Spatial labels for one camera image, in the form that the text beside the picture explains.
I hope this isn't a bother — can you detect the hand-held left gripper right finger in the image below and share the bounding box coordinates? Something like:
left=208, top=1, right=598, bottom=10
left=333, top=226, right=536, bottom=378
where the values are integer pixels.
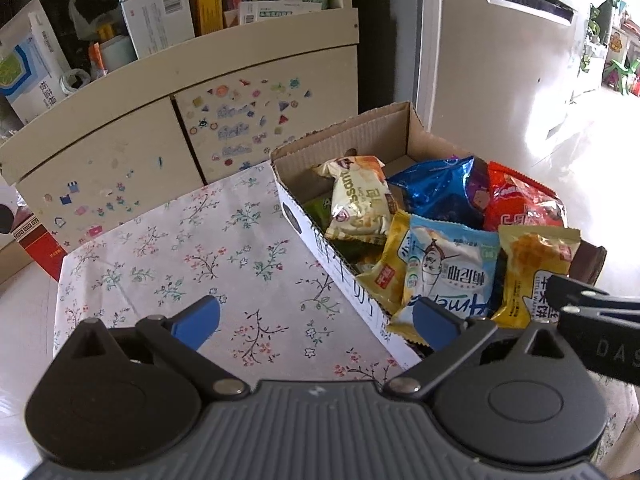
left=382, top=297, right=581, bottom=402

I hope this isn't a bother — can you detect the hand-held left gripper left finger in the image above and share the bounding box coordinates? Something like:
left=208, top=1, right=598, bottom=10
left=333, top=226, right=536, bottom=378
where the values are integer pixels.
left=67, top=296, right=250, bottom=402

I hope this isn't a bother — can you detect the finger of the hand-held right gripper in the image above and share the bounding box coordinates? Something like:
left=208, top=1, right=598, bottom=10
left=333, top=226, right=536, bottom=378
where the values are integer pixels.
left=545, top=276, right=640, bottom=311

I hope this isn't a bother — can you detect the light blue snack packet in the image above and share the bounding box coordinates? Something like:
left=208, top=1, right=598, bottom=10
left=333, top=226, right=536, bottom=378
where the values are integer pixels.
left=400, top=214, right=501, bottom=322

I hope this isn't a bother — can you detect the yellow snack packet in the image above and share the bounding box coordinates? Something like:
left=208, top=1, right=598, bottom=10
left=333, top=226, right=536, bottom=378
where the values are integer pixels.
left=356, top=210, right=418, bottom=336

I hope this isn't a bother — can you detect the large blue foil snack bag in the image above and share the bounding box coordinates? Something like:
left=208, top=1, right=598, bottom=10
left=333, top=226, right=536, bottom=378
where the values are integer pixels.
left=387, top=156, right=488, bottom=231

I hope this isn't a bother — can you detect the cardboard box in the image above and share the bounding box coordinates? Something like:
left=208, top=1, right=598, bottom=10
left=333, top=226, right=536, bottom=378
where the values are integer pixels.
left=270, top=101, right=608, bottom=361

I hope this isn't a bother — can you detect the yellow waffle snack bag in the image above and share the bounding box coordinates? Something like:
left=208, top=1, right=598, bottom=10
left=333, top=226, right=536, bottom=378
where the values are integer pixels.
left=492, top=225, right=582, bottom=328

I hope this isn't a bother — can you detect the floral tablecloth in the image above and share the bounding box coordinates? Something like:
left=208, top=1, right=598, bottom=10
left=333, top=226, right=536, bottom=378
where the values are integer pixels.
left=52, top=160, right=640, bottom=456

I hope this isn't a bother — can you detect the red snack bag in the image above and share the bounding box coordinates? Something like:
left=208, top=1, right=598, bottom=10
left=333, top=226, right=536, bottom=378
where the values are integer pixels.
left=482, top=161, right=568, bottom=233

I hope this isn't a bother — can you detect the cream croissant snack bag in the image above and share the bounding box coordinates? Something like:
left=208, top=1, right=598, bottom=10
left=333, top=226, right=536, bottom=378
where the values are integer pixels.
left=314, top=155, right=396, bottom=246

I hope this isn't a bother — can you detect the purple snack bag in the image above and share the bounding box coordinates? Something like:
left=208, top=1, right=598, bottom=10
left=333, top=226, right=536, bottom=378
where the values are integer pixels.
left=467, top=157, right=496, bottom=211

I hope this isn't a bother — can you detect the green snack bag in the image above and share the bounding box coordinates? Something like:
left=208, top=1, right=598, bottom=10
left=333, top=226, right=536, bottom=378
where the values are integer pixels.
left=302, top=195, right=361, bottom=261

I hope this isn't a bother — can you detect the red carton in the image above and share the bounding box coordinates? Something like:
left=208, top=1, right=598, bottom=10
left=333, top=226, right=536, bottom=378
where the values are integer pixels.
left=15, top=212, right=68, bottom=281

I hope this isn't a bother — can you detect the cream cabinet with stickers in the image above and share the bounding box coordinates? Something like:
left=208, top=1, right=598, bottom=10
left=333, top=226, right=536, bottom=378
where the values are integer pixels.
left=0, top=0, right=361, bottom=256

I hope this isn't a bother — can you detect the silver refrigerator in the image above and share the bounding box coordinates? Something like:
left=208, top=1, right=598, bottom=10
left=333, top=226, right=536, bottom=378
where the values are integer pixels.
left=390, top=0, right=601, bottom=161

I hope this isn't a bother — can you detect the tape roll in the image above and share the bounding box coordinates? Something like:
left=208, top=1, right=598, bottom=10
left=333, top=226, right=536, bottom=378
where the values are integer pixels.
left=60, top=67, right=92, bottom=96

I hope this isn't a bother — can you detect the green potted plant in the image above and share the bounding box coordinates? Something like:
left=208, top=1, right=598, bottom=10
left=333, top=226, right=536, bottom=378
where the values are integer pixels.
left=580, top=0, right=626, bottom=76

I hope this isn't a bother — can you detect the white blue carton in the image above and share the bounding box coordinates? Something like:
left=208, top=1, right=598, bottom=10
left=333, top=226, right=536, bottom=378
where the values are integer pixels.
left=0, top=0, right=71, bottom=126

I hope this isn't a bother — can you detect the white box with barcode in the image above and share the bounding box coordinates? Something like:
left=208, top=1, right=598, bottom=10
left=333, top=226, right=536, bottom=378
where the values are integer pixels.
left=117, top=0, right=196, bottom=60

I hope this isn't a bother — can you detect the yellow box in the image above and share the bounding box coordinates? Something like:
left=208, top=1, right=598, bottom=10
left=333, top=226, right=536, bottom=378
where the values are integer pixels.
left=195, top=0, right=225, bottom=36

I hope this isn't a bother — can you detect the white medicine box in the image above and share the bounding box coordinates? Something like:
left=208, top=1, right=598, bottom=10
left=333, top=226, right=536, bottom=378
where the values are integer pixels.
left=237, top=0, right=323, bottom=26

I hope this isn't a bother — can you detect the clear plastic bag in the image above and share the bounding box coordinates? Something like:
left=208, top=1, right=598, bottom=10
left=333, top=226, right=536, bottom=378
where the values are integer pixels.
left=67, top=0, right=121, bottom=41

